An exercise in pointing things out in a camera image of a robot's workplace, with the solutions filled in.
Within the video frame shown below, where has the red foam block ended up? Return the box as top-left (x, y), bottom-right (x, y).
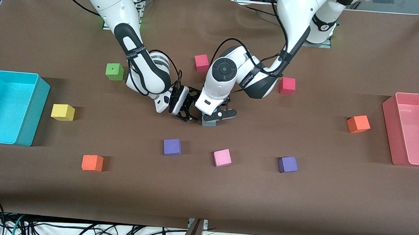
top-left (278, 77), bottom-right (297, 96)
top-left (193, 53), bottom-right (211, 74)

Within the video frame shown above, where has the purple foam block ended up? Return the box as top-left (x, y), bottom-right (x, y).
top-left (277, 156), bottom-right (299, 174)
top-left (163, 138), bottom-right (183, 157)

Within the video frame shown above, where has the pink foam block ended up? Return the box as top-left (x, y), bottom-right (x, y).
top-left (213, 148), bottom-right (233, 169)

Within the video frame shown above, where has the green foam block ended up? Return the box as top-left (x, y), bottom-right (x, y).
top-left (105, 62), bottom-right (125, 82)

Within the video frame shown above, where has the brown table cover cloth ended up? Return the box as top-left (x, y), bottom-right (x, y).
top-left (0, 0), bottom-right (419, 235)

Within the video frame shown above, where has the orange foam block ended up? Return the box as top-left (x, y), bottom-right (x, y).
top-left (346, 114), bottom-right (372, 135)
top-left (81, 154), bottom-right (105, 172)

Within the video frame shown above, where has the yellow foam block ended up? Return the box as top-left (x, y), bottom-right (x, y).
top-left (50, 103), bottom-right (76, 122)

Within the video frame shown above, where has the cyan plastic bin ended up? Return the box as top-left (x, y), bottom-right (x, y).
top-left (0, 70), bottom-right (52, 148)

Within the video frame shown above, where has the pink plastic bin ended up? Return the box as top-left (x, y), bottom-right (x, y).
top-left (378, 91), bottom-right (419, 167)

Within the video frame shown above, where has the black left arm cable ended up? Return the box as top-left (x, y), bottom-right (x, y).
top-left (212, 0), bottom-right (293, 78)

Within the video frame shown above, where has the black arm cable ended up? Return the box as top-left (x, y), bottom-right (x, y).
top-left (50, 0), bottom-right (187, 92)
top-left (212, 0), bottom-right (293, 78)

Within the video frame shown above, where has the black cable on table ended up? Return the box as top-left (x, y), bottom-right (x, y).
top-left (242, 3), bottom-right (280, 17)

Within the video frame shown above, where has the silver mounting bracket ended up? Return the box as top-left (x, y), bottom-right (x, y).
top-left (187, 218), bottom-right (209, 230)

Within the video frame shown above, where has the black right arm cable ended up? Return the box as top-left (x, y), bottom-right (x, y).
top-left (50, 0), bottom-right (187, 92)

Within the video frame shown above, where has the teal floor cable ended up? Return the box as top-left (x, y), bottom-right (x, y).
top-left (6, 213), bottom-right (29, 235)

